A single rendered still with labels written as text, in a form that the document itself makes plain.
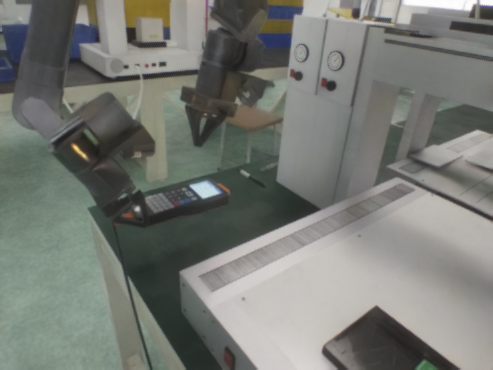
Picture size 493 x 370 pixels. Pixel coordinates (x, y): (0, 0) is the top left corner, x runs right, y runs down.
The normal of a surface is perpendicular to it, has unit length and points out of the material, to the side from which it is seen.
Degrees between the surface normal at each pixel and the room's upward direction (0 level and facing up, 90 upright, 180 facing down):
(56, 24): 75
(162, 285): 0
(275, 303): 0
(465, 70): 90
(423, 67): 90
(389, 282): 0
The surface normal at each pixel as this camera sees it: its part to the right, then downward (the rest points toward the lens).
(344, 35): -0.79, 0.25
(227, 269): 0.06, -0.87
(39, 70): 0.39, 0.20
